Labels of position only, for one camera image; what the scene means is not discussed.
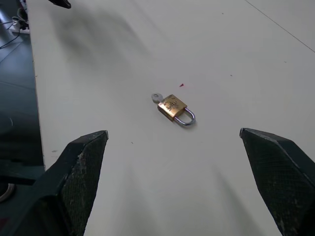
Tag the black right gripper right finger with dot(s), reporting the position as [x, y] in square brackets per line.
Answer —
[278, 177]

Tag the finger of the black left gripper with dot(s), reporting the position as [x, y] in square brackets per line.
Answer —
[61, 3]

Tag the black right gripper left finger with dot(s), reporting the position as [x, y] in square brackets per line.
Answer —
[61, 182]

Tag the silver key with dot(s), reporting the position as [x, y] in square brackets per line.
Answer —
[157, 97]

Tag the white power strip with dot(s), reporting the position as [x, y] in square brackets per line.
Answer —
[21, 30]

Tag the brass padlock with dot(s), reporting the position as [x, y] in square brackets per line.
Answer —
[175, 109]

